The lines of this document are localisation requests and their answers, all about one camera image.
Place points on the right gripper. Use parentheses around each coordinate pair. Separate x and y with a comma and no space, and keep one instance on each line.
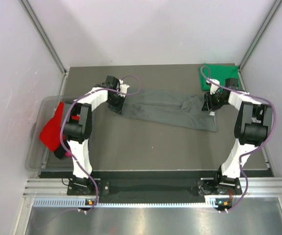
(208,105)

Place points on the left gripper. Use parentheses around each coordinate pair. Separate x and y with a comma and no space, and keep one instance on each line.
(118,108)

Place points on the grey t shirt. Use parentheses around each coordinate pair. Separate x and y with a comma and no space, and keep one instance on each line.
(167,107)

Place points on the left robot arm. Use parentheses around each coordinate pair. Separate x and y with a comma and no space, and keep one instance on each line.
(77,125)

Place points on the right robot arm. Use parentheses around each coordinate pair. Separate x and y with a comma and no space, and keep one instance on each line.
(252,128)

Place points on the folded green t shirt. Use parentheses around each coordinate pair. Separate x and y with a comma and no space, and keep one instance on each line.
(220,73)

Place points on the red t shirt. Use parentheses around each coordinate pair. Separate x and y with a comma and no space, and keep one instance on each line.
(49,136)

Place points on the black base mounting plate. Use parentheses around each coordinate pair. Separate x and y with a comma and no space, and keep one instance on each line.
(194,182)

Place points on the clear plastic bin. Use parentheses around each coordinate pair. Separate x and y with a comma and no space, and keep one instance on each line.
(39,157)

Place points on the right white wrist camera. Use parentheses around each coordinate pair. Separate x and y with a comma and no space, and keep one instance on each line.
(214,85)

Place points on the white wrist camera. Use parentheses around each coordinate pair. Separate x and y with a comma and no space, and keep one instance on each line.
(214,85)
(123,88)

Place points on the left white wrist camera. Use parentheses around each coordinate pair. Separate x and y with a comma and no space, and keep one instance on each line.
(123,88)

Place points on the aluminium front rail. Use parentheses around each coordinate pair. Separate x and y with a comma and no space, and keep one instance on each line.
(257,187)

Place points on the slotted cable duct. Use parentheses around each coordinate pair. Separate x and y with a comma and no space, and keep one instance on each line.
(88,203)

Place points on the left aluminium frame post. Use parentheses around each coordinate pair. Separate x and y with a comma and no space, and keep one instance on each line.
(43,35)

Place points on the aluminium frame post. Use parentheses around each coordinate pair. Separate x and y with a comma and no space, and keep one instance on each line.
(260,33)
(43,35)

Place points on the right aluminium frame post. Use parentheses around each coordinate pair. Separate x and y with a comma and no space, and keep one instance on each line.
(260,33)

